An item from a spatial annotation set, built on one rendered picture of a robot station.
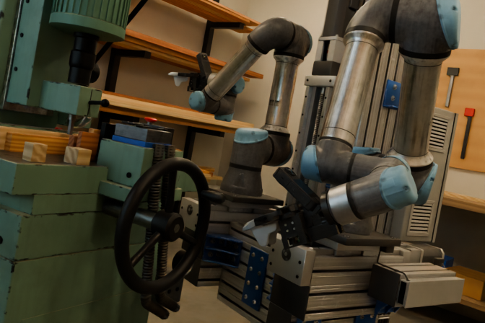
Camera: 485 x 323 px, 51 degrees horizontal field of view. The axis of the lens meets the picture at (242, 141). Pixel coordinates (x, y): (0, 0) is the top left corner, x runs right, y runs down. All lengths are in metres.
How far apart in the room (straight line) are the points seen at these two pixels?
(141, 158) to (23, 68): 0.40
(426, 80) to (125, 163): 0.71
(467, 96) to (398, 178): 3.24
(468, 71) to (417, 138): 2.90
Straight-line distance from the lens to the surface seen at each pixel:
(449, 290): 1.57
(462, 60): 4.22
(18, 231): 1.06
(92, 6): 1.23
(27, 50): 1.34
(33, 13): 1.35
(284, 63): 1.88
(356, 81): 1.14
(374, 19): 1.21
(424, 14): 1.20
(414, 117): 1.29
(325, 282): 1.35
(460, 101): 4.16
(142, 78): 4.43
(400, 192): 0.93
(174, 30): 4.66
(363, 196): 0.95
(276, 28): 1.81
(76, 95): 1.24
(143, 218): 1.10
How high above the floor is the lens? 1.03
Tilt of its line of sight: 1 degrees down
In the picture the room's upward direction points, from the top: 10 degrees clockwise
